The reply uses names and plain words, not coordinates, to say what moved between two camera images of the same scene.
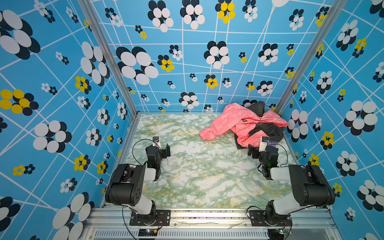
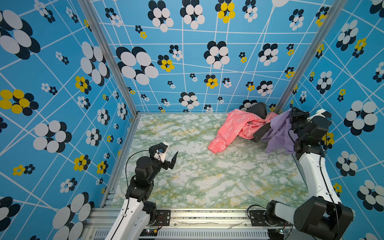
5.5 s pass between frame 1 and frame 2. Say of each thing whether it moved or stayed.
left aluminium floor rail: stayed
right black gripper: moved
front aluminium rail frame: stayed
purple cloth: moved
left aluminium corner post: stayed
